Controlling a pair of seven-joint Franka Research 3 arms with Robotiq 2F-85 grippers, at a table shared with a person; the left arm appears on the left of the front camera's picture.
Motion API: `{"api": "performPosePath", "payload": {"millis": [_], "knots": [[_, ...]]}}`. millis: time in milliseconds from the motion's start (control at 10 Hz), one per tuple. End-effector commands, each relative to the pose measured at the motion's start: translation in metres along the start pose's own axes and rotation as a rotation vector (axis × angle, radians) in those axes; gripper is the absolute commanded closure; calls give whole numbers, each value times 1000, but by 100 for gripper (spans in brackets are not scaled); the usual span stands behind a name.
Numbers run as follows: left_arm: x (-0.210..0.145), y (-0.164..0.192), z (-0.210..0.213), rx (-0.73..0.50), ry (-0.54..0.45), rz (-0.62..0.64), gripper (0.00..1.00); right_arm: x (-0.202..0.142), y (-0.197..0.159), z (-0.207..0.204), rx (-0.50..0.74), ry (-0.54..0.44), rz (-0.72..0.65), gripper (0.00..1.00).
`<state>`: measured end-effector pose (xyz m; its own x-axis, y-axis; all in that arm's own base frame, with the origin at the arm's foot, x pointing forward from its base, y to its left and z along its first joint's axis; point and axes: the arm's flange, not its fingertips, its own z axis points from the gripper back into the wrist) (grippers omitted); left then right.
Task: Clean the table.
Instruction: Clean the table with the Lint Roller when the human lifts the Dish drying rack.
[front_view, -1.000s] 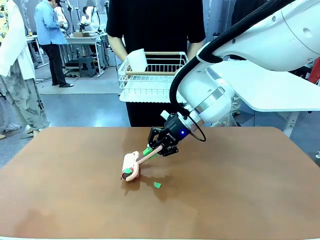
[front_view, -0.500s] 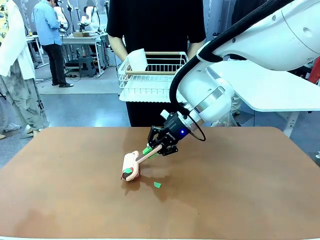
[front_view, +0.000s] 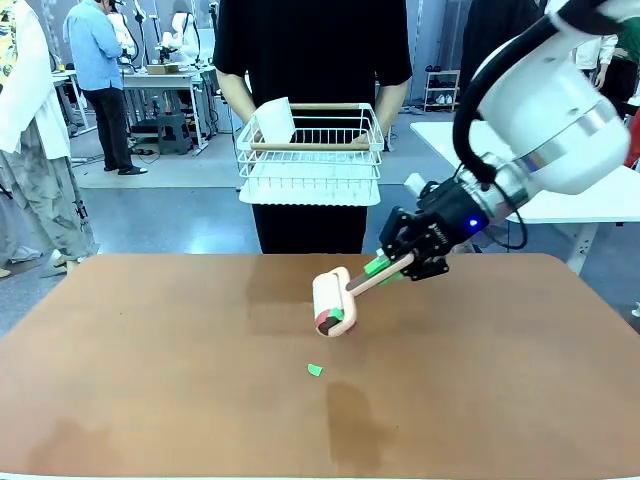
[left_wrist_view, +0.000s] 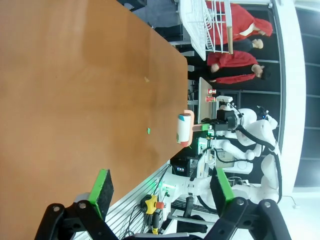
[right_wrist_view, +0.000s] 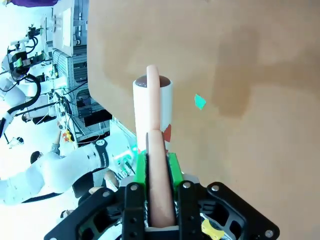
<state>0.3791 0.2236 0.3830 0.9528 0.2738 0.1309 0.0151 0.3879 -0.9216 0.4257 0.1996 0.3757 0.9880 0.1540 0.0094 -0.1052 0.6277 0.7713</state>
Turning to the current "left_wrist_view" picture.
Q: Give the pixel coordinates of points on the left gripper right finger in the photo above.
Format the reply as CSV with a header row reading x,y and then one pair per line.
x,y
245,220

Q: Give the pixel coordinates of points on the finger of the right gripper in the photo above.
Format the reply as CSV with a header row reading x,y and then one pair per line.
x,y
205,127

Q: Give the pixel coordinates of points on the black-haired person in red coat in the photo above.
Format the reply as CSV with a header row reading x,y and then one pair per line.
x,y
235,67

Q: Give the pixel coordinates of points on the grey background table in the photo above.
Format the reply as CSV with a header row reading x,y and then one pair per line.
x,y
205,110

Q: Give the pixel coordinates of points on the yellow emergency stop button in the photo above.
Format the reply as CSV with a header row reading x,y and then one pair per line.
x,y
150,203

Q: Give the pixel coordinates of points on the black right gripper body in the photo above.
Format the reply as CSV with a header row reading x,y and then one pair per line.
x,y
226,121

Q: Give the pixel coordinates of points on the green paper scrap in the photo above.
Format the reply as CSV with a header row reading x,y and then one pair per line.
x,y
148,130

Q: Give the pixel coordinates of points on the person in red hooded coat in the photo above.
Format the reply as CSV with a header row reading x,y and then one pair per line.
x,y
240,22

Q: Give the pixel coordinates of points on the person in dark top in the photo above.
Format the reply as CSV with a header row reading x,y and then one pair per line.
x,y
257,44

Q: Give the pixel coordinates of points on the white plastic drip tray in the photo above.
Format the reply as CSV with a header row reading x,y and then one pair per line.
x,y
193,30

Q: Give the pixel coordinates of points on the white orange lint roller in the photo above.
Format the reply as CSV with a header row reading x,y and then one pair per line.
x,y
183,127

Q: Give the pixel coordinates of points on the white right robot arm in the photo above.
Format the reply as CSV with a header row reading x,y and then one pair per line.
x,y
265,155

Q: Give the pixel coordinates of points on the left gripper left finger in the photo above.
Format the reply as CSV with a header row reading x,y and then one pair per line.
x,y
82,220

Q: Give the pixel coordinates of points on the black computer box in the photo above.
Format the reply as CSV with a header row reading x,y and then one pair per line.
x,y
182,166

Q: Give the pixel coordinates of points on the aluminium table frame rail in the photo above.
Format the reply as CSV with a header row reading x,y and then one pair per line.
x,y
140,190

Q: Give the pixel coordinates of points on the red paper cup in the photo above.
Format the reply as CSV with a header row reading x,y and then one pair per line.
x,y
212,91
210,99

